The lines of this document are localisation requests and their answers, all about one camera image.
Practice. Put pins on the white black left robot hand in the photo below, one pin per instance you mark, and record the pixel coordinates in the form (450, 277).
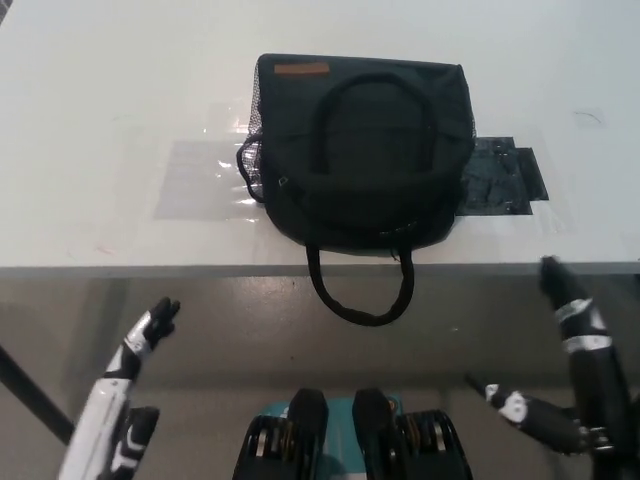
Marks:
(107, 400)

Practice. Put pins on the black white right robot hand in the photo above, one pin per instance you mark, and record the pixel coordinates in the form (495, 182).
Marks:
(595, 370)

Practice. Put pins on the black teal robot torso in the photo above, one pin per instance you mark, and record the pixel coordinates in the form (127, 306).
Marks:
(350, 445)

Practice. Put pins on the black soft travel bag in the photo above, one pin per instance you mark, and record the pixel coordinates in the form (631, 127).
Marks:
(365, 200)

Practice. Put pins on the black table leg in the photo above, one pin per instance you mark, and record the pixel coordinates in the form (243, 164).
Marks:
(35, 392)

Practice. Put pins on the black plastic sheet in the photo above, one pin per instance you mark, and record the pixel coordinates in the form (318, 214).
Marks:
(492, 180)

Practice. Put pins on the clear plastic tape sheet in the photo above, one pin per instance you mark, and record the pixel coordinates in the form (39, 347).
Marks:
(200, 175)

